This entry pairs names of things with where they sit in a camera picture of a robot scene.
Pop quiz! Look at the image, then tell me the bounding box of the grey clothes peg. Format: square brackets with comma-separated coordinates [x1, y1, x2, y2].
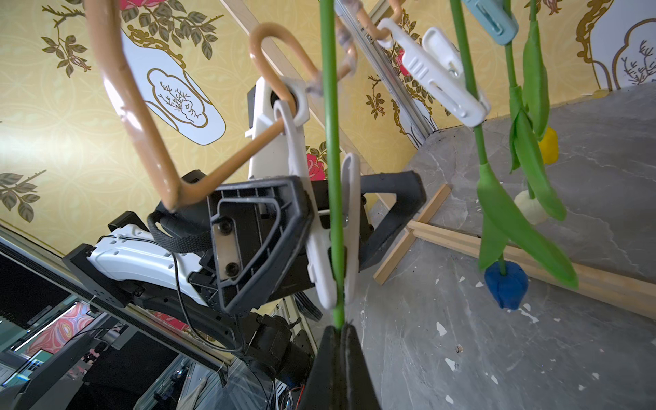
[273, 100, 361, 309]

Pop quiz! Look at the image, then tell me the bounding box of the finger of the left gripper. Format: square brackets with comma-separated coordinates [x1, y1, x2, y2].
[207, 176, 314, 315]
[359, 171, 426, 270]

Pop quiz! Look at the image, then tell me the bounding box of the pink artificial tulip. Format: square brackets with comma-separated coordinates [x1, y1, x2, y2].
[319, 0, 345, 331]

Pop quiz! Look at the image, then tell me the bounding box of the wooden clothes rack frame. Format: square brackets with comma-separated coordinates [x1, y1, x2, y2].
[219, 0, 656, 321]

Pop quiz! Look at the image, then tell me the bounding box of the blue artificial tulip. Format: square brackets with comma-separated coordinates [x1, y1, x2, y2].
[449, 0, 580, 311]

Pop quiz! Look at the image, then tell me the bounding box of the white clothes peg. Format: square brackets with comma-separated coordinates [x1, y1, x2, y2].
[378, 18, 490, 128]

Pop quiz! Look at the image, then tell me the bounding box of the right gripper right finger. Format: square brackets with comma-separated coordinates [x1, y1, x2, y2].
[340, 324, 381, 409]

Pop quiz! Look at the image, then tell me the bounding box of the yellow artificial tulip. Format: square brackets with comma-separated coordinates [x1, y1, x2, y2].
[523, 1, 559, 165]

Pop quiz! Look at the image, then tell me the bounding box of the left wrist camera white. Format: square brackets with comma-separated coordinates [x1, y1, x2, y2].
[244, 75, 311, 180]

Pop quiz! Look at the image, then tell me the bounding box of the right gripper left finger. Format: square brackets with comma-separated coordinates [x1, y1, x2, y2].
[297, 326, 343, 410]

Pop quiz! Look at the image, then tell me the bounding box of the teal clothes peg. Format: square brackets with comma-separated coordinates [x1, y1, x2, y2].
[462, 0, 519, 46]

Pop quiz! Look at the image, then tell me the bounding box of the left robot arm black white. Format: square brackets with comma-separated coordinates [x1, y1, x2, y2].
[63, 176, 329, 387]

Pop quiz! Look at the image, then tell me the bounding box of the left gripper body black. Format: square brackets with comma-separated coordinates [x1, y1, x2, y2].
[145, 168, 329, 319]

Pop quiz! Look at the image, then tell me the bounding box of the white artificial tulip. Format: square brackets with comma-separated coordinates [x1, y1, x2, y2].
[504, 43, 567, 225]

